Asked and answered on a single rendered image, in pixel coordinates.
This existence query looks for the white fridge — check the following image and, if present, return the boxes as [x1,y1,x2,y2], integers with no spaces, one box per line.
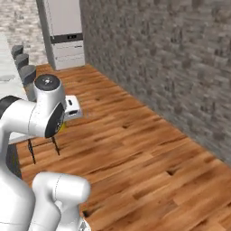
[35,0,86,71]

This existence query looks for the white marble dining counter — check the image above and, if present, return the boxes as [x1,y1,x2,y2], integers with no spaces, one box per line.
[0,32,38,179]

